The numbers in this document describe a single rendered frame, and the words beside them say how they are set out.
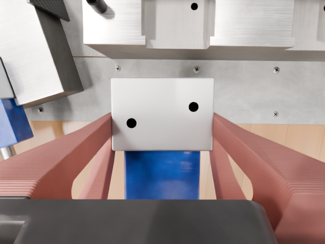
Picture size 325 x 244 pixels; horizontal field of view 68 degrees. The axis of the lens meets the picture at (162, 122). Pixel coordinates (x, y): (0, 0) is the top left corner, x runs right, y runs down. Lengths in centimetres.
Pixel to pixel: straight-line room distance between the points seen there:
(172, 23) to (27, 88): 14
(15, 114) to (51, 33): 8
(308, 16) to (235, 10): 7
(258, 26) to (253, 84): 10
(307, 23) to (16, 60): 25
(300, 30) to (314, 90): 10
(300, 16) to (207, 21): 8
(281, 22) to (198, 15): 6
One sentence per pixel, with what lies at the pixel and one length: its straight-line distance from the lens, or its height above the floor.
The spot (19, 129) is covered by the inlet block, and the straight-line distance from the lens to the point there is 25.
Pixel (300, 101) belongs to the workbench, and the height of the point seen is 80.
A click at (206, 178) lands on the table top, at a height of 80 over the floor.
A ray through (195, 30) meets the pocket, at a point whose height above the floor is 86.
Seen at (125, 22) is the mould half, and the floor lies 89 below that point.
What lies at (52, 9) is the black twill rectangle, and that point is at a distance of 27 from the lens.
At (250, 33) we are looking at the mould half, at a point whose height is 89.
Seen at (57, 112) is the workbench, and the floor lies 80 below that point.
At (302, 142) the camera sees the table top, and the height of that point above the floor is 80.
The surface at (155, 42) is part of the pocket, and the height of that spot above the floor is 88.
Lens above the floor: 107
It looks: 82 degrees down
